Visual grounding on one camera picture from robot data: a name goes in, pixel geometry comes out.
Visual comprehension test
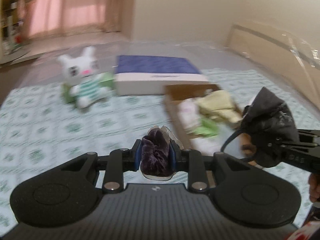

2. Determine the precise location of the blue and white flat box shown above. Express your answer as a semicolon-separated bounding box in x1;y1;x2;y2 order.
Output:
114;55;209;96

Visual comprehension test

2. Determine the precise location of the purple velvet scrunchie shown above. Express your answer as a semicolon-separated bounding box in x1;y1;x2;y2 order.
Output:
140;126;175;181

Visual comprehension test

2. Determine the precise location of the floral green tablecloth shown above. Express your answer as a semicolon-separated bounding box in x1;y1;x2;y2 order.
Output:
1;68;319;235

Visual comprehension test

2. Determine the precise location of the white tissue pack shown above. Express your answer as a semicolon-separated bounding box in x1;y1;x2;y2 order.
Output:
177;98;201;132

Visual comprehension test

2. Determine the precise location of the small green carton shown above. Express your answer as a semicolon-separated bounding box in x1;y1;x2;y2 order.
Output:
61;72;114;108

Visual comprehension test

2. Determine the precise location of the wooden bookshelf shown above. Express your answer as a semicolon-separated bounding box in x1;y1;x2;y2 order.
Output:
1;0;28;65

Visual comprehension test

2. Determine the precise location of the wooden headboard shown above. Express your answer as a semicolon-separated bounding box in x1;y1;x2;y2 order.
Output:
226;21;319;107

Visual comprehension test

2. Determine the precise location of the pink curtain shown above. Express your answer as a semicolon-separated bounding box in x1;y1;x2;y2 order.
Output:
22;0;135;40

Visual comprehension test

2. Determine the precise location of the light green microfiber cloth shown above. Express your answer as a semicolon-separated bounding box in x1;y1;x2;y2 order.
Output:
188;118;219;137

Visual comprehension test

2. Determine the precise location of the brown cardboard box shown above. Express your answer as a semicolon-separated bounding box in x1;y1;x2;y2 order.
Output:
164;83;242;157

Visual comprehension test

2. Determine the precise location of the white plush bunny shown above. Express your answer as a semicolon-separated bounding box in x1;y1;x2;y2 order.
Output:
57;45;116;110

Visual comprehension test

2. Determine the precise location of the right hand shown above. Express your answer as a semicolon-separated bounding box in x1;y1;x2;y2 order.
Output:
308;173;320;203

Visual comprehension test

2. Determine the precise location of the cream fluffy towel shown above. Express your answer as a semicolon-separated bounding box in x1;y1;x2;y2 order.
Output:
196;90;242;125

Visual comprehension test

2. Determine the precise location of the dark grey knit hat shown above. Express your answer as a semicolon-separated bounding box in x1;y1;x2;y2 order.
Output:
220;87;301;169

